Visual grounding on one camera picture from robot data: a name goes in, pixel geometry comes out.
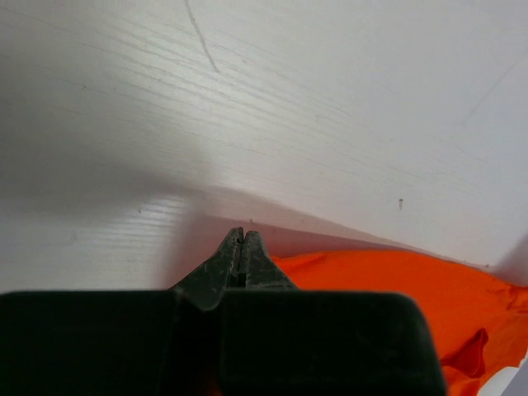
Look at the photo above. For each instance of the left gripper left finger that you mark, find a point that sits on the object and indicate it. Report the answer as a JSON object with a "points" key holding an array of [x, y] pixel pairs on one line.
{"points": [[106, 342]]}

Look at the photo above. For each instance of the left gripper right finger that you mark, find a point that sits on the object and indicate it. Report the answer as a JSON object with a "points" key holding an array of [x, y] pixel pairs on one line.
{"points": [[275, 339]]}

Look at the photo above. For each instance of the orange t-shirt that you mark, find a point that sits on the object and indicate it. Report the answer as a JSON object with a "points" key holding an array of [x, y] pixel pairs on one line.
{"points": [[478, 322]]}

